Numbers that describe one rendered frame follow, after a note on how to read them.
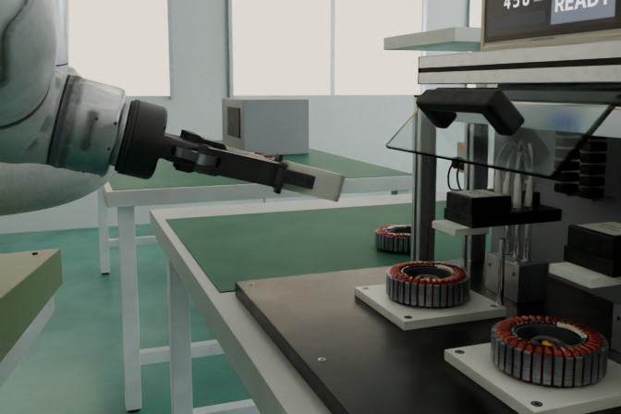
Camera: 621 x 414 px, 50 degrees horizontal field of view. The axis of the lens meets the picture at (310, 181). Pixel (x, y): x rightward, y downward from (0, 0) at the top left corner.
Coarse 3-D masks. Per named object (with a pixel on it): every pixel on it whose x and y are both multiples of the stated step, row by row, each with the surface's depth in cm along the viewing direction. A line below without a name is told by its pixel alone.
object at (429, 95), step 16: (432, 96) 56; (448, 96) 54; (464, 96) 52; (480, 96) 50; (496, 96) 48; (432, 112) 57; (448, 112) 58; (464, 112) 52; (480, 112) 50; (496, 112) 48; (512, 112) 49; (496, 128) 50; (512, 128) 49
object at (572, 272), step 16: (592, 224) 70; (608, 224) 70; (576, 240) 69; (592, 240) 67; (608, 240) 65; (576, 256) 69; (592, 256) 67; (608, 256) 65; (560, 272) 68; (576, 272) 67; (592, 272) 67; (608, 272) 65
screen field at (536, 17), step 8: (512, 16) 90; (520, 16) 89; (528, 16) 87; (536, 16) 86; (544, 16) 84; (496, 24) 94; (504, 24) 92; (512, 24) 90; (520, 24) 89; (528, 24) 87
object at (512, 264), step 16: (496, 256) 95; (512, 256) 95; (496, 272) 95; (512, 272) 92; (528, 272) 91; (544, 272) 92; (496, 288) 95; (512, 288) 92; (528, 288) 91; (544, 288) 92
